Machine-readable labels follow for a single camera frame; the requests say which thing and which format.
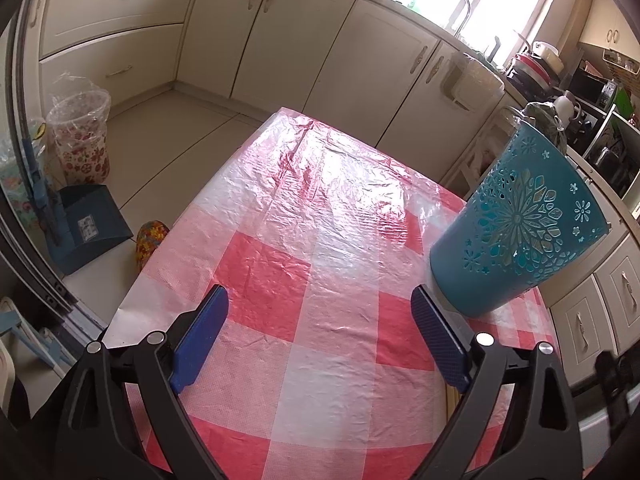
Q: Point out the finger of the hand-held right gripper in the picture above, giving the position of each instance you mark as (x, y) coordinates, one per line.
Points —
(617, 390)

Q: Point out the white countertop shelf rack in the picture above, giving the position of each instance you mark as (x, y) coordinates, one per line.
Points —
(617, 135)

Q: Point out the black microwave oven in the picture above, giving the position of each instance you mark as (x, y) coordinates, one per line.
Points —
(590, 82)

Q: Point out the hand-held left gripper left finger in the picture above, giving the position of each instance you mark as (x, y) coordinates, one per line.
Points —
(200, 340)

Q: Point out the cream under-sink door cabinets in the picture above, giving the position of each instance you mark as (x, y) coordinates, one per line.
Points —
(325, 55)

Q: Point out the colourful floral slipper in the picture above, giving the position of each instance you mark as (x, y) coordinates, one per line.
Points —
(151, 240)

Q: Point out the white thermos jug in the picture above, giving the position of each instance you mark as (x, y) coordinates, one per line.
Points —
(564, 110)

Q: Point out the blue dustpan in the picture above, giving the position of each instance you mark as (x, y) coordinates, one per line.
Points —
(95, 225)

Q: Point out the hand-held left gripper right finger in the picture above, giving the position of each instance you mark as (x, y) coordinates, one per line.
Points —
(440, 341)

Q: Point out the green plastic bag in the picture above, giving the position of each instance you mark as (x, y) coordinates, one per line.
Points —
(547, 122)

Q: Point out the stack of bowls and pots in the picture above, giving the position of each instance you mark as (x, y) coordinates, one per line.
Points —
(532, 67)

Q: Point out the white hanging bag holder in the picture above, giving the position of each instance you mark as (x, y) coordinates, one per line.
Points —
(472, 80)

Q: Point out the blue perforated plastic container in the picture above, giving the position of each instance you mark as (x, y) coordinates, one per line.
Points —
(505, 240)

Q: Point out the cream drawer cabinet beside stove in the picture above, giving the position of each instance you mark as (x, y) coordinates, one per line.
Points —
(115, 25)

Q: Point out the floral trash bin with liner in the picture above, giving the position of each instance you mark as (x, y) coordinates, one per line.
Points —
(80, 135)

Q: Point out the white storage trolley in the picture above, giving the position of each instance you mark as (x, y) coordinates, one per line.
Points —
(487, 155)

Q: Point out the green plastic board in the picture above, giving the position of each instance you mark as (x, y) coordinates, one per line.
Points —
(622, 104)

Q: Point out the black cooking pot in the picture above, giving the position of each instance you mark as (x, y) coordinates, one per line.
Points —
(609, 165)

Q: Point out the red white checked tablecloth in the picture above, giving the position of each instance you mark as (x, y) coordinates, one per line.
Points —
(320, 260)

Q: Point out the blue frame shelf rack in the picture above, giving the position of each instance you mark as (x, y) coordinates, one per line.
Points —
(35, 332)

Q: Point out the cream corner upper cabinet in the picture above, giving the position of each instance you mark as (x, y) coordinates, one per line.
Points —
(612, 27)

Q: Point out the chrome kitchen faucet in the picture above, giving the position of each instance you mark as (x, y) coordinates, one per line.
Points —
(464, 10)

